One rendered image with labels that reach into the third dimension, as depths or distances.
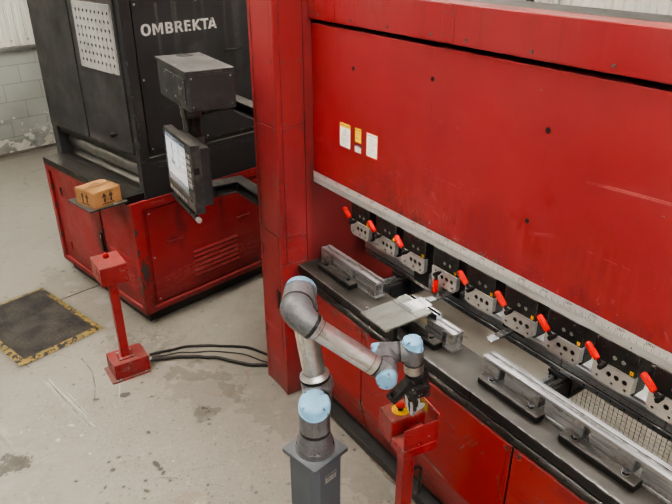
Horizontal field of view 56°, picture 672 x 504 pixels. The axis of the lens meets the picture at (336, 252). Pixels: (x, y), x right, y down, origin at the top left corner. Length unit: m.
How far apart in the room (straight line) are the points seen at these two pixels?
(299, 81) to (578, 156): 1.56
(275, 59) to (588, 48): 1.57
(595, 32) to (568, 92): 0.20
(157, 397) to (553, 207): 2.72
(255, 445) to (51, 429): 1.18
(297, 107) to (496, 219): 1.28
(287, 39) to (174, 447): 2.23
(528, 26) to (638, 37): 0.38
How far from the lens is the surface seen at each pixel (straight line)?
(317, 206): 3.47
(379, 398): 3.26
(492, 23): 2.30
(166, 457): 3.70
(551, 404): 2.56
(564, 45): 2.12
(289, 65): 3.18
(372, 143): 2.90
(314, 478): 2.50
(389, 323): 2.79
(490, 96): 2.34
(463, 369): 2.78
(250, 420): 3.84
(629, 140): 2.04
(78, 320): 4.99
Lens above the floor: 2.52
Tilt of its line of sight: 27 degrees down
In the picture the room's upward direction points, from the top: straight up
